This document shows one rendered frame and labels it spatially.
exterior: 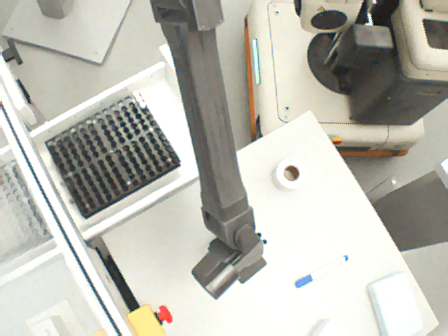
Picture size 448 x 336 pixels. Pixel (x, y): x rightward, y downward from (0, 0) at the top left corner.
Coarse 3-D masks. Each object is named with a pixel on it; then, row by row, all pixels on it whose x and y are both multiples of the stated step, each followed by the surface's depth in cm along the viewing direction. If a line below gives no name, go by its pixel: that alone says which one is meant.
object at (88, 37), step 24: (24, 0) 203; (48, 0) 187; (72, 0) 200; (96, 0) 202; (120, 0) 203; (24, 24) 199; (48, 24) 199; (72, 24) 199; (96, 24) 199; (120, 24) 202; (48, 48) 198; (72, 48) 197; (96, 48) 196
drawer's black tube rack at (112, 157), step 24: (96, 120) 96; (120, 120) 99; (144, 120) 96; (72, 144) 98; (96, 144) 95; (120, 144) 95; (144, 144) 98; (72, 168) 96; (96, 168) 93; (120, 168) 93; (144, 168) 93; (168, 168) 93; (72, 192) 92; (96, 192) 92; (120, 192) 92
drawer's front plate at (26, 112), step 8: (0, 56) 97; (0, 64) 96; (0, 72) 96; (8, 72) 96; (8, 80) 95; (16, 80) 106; (8, 88) 95; (16, 88) 95; (16, 96) 94; (16, 104) 94; (24, 104) 95; (24, 112) 96; (32, 120) 102
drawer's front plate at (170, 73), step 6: (162, 48) 97; (168, 48) 97; (162, 54) 98; (168, 54) 97; (162, 60) 100; (168, 60) 96; (168, 66) 98; (168, 72) 101; (174, 72) 96; (168, 78) 104; (174, 78) 99; (174, 84) 102; (180, 96) 103
